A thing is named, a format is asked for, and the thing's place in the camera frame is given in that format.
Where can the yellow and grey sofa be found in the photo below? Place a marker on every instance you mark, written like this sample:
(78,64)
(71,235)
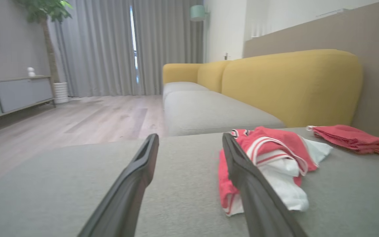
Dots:
(291,85)

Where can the red and white striped jersey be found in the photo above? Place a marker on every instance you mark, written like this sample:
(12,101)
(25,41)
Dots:
(275,144)

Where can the red shorts with white patches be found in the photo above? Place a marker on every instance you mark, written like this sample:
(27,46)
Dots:
(350,136)

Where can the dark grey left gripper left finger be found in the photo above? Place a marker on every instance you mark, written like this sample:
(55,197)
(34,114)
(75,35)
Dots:
(123,204)

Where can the teal lamp shade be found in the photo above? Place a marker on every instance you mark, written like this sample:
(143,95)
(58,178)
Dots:
(197,12)

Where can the grey curtain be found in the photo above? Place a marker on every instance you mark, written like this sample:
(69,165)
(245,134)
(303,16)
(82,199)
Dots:
(97,49)
(169,49)

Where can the white ribbed plant pot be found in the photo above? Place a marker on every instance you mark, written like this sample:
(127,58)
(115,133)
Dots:
(60,92)

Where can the grey fabric ottoman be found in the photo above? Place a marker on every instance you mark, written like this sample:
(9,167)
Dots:
(183,184)

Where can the grey low TV cabinet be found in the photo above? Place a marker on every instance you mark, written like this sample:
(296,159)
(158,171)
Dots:
(18,93)

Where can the green potted tree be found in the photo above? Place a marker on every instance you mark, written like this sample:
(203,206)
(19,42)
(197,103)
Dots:
(49,10)

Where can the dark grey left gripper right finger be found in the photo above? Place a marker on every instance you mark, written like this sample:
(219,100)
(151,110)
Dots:
(262,210)

